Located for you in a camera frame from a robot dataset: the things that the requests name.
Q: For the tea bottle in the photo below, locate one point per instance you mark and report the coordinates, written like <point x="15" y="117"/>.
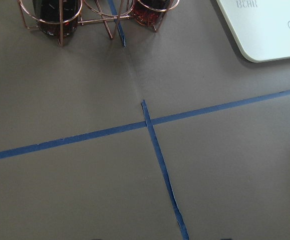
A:
<point x="48" y="11"/>
<point x="150" y="13"/>

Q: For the tea bottle right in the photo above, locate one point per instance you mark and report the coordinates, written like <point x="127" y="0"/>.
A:
<point x="150" y="13"/>

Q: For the tea bottle left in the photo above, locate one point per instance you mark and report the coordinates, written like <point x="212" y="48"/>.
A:
<point x="48" y="11"/>

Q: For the cream bear tray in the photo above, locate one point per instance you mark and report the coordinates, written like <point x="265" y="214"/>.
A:
<point x="261" y="28"/>

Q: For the copper wire bottle rack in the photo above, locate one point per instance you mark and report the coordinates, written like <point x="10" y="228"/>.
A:
<point x="90" y="12"/>

